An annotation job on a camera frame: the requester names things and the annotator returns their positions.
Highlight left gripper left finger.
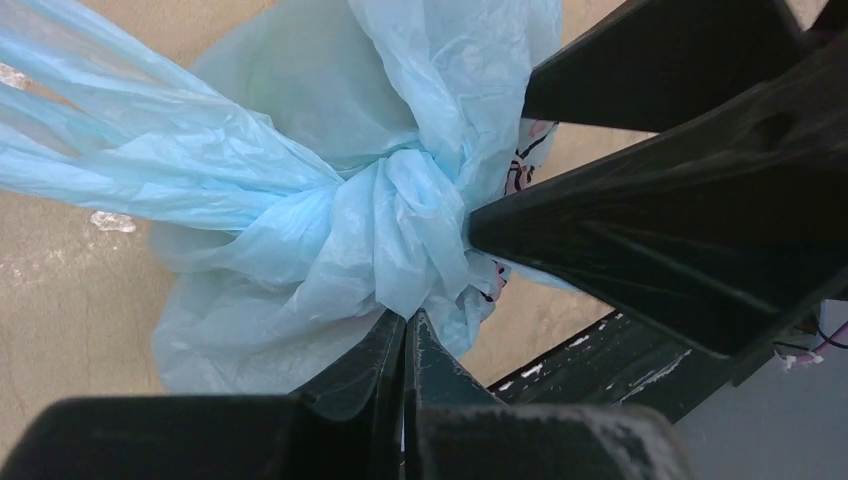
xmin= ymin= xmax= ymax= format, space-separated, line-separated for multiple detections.
xmin=1 ymin=312 xmax=406 ymax=479

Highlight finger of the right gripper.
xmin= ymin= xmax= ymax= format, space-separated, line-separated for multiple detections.
xmin=468 ymin=35 xmax=847 ymax=359
xmin=522 ymin=0 xmax=809 ymax=133

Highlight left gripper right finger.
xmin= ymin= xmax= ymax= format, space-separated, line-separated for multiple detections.
xmin=404 ymin=310 xmax=693 ymax=479

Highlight light blue plastic bag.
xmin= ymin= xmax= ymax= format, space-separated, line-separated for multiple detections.
xmin=1 ymin=1 xmax=562 ymax=394

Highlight black metal base rail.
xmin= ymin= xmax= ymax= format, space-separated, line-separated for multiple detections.
xmin=489 ymin=311 xmax=734 ymax=423

